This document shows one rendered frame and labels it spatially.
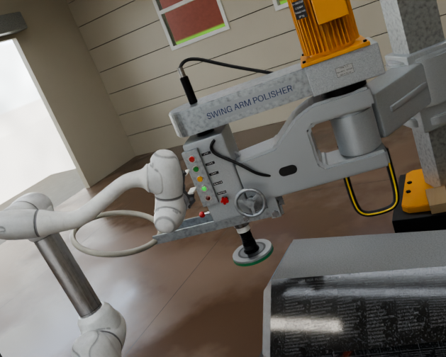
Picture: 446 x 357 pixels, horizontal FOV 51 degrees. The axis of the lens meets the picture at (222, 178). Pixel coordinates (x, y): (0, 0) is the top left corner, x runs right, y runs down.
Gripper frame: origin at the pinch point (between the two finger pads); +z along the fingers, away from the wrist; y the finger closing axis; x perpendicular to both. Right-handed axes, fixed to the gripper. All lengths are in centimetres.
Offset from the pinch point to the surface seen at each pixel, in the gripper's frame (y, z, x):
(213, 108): -23.5, 17.7, 17.8
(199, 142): -10.7, 17.9, 5.7
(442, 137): 39, 67, 116
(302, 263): 60, 14, 32
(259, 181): 15.9, 18.8, 25.1
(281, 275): 60, 7, 22
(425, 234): 60, 13, 88
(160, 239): 33, 23, -35
